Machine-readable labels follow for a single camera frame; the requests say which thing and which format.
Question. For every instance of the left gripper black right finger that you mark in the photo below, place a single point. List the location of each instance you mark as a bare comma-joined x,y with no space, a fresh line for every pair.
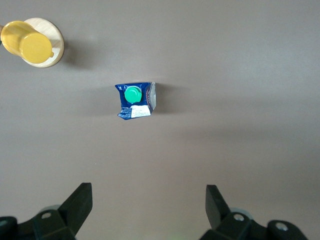
232,227

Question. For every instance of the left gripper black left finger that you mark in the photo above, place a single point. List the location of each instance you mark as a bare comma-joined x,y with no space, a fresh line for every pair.
62,222

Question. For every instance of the blue white carton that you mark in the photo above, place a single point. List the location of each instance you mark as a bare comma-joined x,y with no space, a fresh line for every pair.
140,111

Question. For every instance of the round wooden stand base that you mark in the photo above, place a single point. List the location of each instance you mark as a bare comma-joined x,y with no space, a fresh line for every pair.
57,37

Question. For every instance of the yellow plastic cup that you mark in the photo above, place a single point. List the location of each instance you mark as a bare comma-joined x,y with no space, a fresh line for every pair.
35,47

